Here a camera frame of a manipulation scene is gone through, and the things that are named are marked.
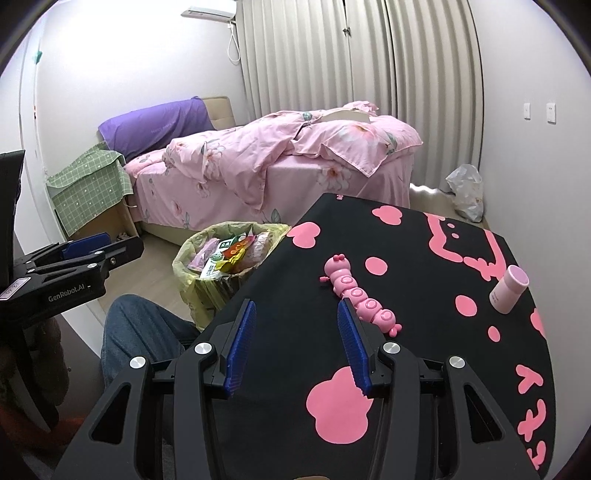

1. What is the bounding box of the wooden nightstand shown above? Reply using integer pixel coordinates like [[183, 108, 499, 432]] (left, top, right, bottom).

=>
[[55, 194, 144, 245]]

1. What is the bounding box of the bed with pink floral sheet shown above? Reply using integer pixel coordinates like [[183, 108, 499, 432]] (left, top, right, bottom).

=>
[[124, 152, 414, 247]]

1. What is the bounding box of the green checked cloth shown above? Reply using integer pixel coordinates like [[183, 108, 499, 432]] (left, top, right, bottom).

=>
[[45, 141, 136, 229]]

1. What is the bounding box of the purple pillow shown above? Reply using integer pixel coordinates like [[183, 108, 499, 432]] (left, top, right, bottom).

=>
[[98, 98, 214, 160]]

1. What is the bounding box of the brown waste bin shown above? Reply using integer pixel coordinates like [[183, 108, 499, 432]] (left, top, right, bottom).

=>
[[191, 272, 252, 330]]

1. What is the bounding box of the beige headboard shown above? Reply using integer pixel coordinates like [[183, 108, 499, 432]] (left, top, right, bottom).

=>
[[201, 95, 237, 130]]

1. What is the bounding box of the pink jar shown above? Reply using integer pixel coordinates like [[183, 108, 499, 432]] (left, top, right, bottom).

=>
[[489, 265, 529, 311]]

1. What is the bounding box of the white air conditioner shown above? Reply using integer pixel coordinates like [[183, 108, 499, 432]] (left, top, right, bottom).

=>
[[181, 4, 238, 21]]

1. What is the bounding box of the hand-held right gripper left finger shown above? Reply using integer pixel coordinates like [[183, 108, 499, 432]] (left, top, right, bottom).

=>
[[53, 299, 257, 480]]

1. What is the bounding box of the yellow plastic bin liner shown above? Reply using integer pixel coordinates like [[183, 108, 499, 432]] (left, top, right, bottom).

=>
[[172, 222, 291, 324]]

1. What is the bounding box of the white hanging cord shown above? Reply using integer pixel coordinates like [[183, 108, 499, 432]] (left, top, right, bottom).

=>
[[228, 21, 242, 63]]

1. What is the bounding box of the pink caterpillar toy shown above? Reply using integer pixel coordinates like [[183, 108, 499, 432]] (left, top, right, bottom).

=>
[[318, 254, 402, 337]]

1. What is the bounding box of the white pleated curtain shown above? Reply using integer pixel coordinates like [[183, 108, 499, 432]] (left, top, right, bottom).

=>
[[235, 0, 485, 185]]

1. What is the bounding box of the pink floral duvet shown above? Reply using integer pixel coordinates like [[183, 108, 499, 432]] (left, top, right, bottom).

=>
[[163, 100, 423, 208]]

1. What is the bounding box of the clear plastic bag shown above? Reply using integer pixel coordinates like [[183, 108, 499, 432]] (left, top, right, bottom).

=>
[[445, 164, 485, 221]]

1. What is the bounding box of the person's jeans leg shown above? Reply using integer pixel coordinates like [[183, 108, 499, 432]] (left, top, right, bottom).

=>
[[100, 295, 204, 393]]

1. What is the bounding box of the black mat with pink prints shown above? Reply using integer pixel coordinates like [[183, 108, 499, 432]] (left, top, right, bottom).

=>
[[203, 194, 557, 480]]

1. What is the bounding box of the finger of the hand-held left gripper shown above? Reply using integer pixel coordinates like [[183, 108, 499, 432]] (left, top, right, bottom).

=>
[[27, 236, 145, 283], [14, 232, 114, 271]]

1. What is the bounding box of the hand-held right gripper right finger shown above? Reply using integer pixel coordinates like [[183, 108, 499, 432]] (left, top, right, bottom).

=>
[[337, 300, 541, 480]]

